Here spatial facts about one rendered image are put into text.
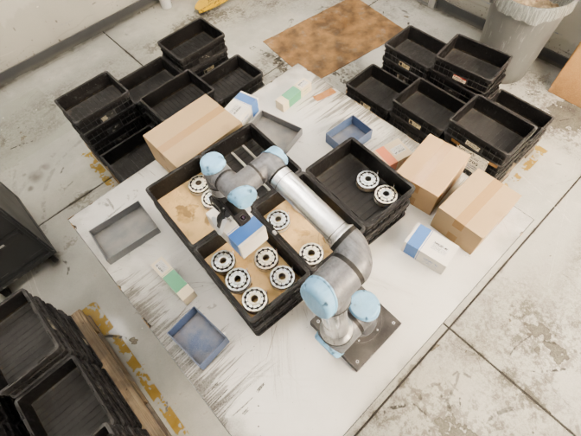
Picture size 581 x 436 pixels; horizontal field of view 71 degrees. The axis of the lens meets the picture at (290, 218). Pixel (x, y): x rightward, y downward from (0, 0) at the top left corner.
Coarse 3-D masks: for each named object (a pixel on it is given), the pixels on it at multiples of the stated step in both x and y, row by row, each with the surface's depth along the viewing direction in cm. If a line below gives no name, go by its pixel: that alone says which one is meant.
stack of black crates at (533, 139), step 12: (492, 96) 274; (504, 96) 278; (516, 96) 272; (516, 108) 277; (528, 108) 270; (528, 120) 275; (540, 120) 269; (552, 120) 261; (540, 132) 256; (528, 144) 259
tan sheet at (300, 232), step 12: (288, 204) 184; (264, 216) 182; (300, 216) 181; (288, 228) 178; (300, 228) 178; (312, 228) 177; (288, 240) 175; (300, 240) 174; (312, 240) 174; (324, 240) 174; (324, 252) 171
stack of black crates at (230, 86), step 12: (228, 60) 290; (240, 60) 293; (216, 72) 289; (228, 72) 297; (240, 72) 299; (252, 72) 290; (216, 84) 293; (228, 84) 293; (240, 84) 292; (252, 84) 282; (264, 84) 291; (216, 96) 287; (228, 96) 272
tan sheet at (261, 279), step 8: (224, 248) 175; (232, 248) 174; (208, 256) 173; (240, 256) 172; (248, 256) 172; (280, 256) 171; (208, 264) 171; (240, 264) 170; (248, 264) 170; (280, 264) 169; (256, 272) 168; (264, 272) 168; (224, 280) 167; (256, 280) 166; (264, 280) 166; (296, 280) 165; (264, 288) 164; (272, 288) 164; (240, 296) 163; (272, 296) 162; (240, 304) 162
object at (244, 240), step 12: (216, 216) 147; (252, 216) 146; (216, 228) 150; (228, 228) 144; (240, 228) 144; (252, 228) 144; (264, 228) 143; (228, 240) 147; (240, 240) 141; (252, 240) 143; (264, 240) 150; (240, 252) 143
